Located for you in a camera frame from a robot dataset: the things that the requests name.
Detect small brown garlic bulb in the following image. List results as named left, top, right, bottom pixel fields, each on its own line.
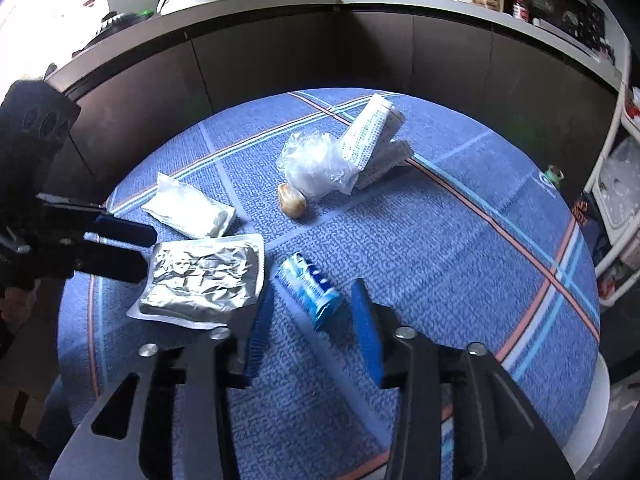
left=277, top=183, right=307, bottom=219

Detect silver foil pouch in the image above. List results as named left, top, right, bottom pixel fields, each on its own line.
left=127, top=233, right=266, bottom=330

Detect kitchen counter dark cabinets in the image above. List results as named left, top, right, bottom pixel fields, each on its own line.
left=44, top=0, right=624, bottom=202

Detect crumpled clear plastic wrap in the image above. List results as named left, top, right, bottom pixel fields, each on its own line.
left=276, top=131, right=360, bottom=202

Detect black microwave oven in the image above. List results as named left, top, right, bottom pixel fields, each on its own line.
left=504, top=0, right=615, bottom=61

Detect red lid jar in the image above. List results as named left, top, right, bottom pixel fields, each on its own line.
left=512, top=0, right=529, bottom=23

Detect black wok pan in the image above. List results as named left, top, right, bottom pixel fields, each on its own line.
left=72, top=10, right=155, bottom=58

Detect blue plaid tablecloth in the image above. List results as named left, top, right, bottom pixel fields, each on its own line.
left=56, top=86, right=601, bottom=480

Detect white trash bin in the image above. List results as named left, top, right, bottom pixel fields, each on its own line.
left=563, top=353, right=611, bottom=474

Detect green plastic bottle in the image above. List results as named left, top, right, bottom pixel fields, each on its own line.
left=544, top=165, right=564, bottom=190

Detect blue crumpled wrapper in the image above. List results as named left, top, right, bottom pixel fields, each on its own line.
left=277, top=252, right=344, bottom=332

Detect white storage rack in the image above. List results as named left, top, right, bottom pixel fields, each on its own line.
left=585, top=41, right=639, bottom=309

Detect white small sachet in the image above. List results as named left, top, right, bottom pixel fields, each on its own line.
left=142, top=172, right=235, bottom=240

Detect white printed paper box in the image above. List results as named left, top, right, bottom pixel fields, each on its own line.
left=338, top=93, right=413, bottom=194

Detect dark blue bag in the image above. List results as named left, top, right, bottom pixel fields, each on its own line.
left=572, top=192, right=611, bottom=266

